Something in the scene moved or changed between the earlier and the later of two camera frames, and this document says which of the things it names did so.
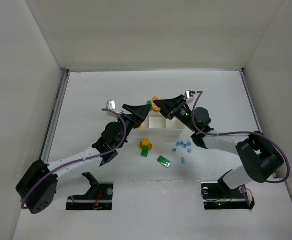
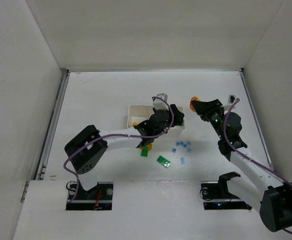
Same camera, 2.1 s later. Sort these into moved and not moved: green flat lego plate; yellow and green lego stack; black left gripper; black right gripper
Moved: black left gripper; black right gripper
Not moved: yellow and green lego stack; green flat lego plate
